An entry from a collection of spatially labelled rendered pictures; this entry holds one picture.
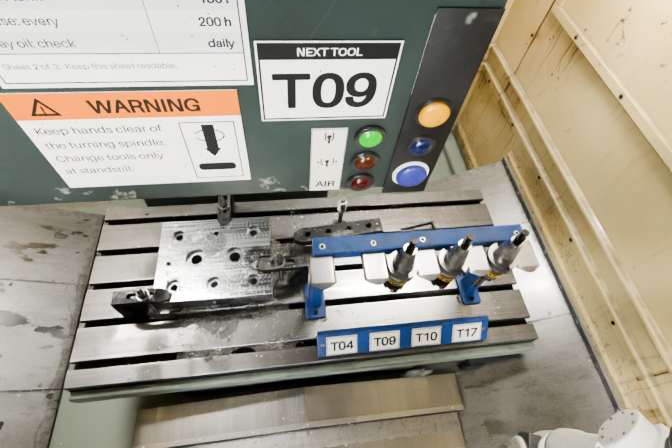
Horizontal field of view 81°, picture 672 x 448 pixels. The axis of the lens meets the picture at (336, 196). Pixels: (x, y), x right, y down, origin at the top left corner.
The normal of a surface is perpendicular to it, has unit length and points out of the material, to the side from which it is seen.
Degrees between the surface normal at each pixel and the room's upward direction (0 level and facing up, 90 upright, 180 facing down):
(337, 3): 90
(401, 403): 8
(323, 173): 90
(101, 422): 0
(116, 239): 0
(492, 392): 24
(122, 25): 90
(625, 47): 90
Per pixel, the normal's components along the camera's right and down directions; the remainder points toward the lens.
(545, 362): -0.33, -0.50
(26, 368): 0.47, -0.54
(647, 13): -0.99, 0.05
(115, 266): 0.07, -0.57
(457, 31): 0.11, 0.82
